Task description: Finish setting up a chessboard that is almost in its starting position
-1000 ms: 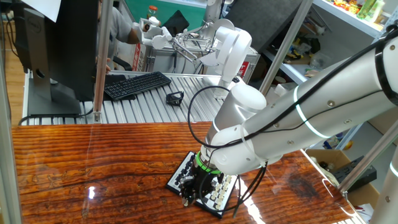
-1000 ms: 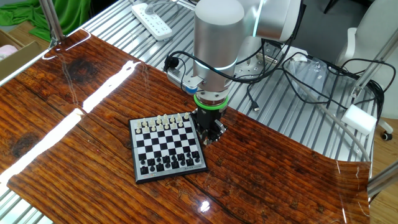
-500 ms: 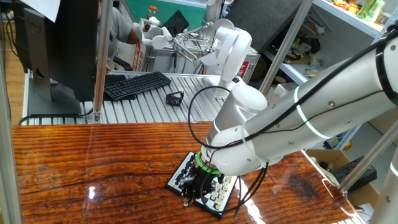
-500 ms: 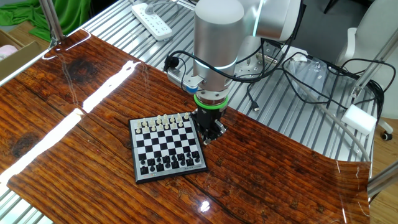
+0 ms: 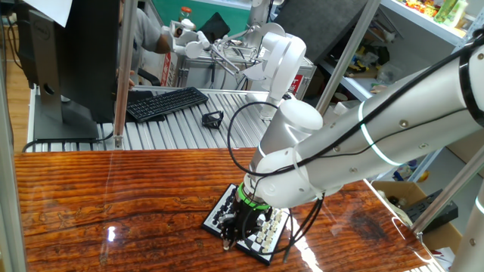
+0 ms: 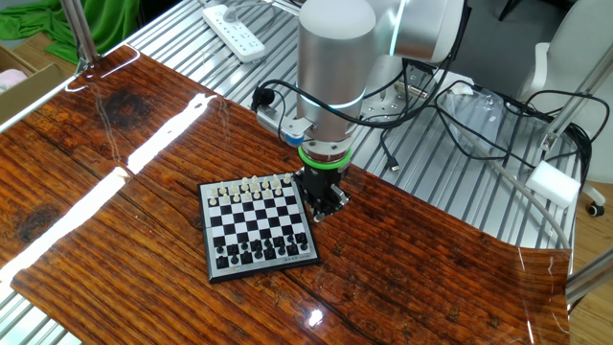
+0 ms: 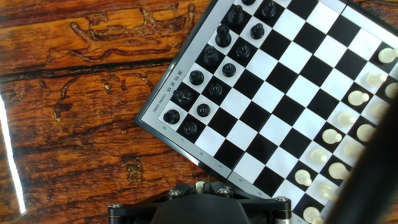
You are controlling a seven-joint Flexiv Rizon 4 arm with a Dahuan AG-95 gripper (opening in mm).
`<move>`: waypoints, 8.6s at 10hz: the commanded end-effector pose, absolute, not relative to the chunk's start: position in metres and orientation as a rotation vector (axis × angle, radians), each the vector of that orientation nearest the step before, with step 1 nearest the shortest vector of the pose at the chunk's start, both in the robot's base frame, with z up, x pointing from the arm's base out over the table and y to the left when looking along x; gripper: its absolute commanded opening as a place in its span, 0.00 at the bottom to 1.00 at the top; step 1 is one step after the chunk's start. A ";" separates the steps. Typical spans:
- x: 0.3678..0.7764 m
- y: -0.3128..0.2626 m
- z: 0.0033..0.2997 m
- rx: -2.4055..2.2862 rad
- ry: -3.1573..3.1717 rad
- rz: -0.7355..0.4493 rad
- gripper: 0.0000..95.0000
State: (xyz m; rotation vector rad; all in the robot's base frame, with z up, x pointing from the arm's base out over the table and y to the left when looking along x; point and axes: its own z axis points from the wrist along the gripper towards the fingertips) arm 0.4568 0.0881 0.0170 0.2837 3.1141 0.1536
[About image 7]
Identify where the white chess bishop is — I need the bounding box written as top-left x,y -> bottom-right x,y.
328,162 -> 351,180
369,101 -> 389,119

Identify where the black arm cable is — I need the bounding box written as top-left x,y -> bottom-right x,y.
325,93 -> 398,224

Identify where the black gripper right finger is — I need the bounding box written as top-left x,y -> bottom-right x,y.
204,182 -> 292,224

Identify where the white chess queen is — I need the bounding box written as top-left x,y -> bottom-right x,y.
343,141 -> 366,159

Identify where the black white chessboard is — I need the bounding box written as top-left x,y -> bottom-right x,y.
135,0 -> 398,224

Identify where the black chess bishop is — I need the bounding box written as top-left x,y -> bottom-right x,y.
226,4 -> 245,26
188,70 -> 205,86

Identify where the black chess rook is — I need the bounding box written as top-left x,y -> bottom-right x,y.
162,109 -> 181,125

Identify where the white chess rook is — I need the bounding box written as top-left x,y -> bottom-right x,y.
302,206 -> 324,224

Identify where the white chess king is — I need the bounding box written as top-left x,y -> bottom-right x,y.
356,123 -> 377,143

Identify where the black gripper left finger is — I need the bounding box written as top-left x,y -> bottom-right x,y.
108,183 -> 197,224

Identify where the black chess queen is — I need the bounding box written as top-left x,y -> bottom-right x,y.
202,45 -> 220,67

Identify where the black chess king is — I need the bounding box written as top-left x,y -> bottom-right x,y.
215,24 -> 233,48

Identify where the white chess knight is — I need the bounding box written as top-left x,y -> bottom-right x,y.
384,82 -> 398,100
317,183 -> 338,202

